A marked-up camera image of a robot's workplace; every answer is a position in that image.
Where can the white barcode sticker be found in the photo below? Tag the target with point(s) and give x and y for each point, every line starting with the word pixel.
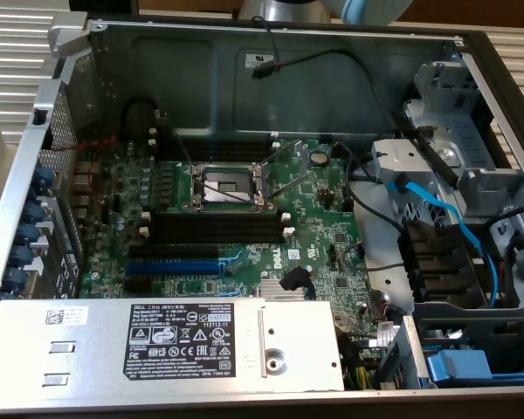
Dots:
pixel 64 316

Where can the CPU socket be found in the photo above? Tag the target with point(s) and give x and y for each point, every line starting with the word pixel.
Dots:
pixel 227 187

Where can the silver power supply unit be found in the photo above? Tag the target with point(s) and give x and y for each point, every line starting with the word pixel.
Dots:
pixel 83 349

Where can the blue plastic slot clip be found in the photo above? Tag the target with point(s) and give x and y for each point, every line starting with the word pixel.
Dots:
pixel 43 178
pixel 22 255
pixel 14 277
pixel 29 233
pixel 34 210

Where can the white case wall label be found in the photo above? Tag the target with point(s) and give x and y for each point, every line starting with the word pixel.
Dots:
pixel 258 59

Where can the blue plastic drive latch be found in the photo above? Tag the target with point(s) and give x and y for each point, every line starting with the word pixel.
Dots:
pixel 458 364

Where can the silver finned chipset heatsink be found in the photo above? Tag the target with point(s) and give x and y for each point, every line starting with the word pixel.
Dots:
pixel 275 291

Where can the silver metal disk bay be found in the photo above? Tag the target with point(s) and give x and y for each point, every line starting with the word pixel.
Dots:
pixel 454 100

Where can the metal rear port block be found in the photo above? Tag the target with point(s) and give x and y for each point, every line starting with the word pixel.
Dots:
pixel 85 187

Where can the thin locking lever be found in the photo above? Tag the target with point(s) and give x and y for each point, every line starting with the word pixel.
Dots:
pixel 288 185

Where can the green Dell motherboard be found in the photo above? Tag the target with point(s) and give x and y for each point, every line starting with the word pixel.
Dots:
pixel 314 218

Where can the silver case corner bracket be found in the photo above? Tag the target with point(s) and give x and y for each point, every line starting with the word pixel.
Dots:
pixel 67 32

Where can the black plug on motherboard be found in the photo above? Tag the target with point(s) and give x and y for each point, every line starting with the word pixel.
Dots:
pixel 293 279

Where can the black power supply label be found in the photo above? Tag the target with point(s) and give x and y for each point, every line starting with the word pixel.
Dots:
pixel 179 340

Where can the long black expansion slot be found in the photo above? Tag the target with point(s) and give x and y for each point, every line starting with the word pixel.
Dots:
pixel 172 251

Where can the black RAM slot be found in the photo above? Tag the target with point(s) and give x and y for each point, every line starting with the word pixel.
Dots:
pixel 214 235
pixel 214 218
pixel 214 153
pixel 214 137

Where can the open grey PC case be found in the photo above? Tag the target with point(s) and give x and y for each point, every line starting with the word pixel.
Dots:
pixel 166 78

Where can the blue expansion slot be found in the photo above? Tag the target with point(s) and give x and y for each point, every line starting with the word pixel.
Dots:
pixel 172 266

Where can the round coin battery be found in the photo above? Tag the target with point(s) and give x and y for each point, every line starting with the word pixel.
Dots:
pixel 318 157

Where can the short black expansion slot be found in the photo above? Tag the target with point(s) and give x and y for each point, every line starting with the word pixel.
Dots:
pixel 137 284

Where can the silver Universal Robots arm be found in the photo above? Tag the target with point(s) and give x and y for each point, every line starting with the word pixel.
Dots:
pixel 266 8

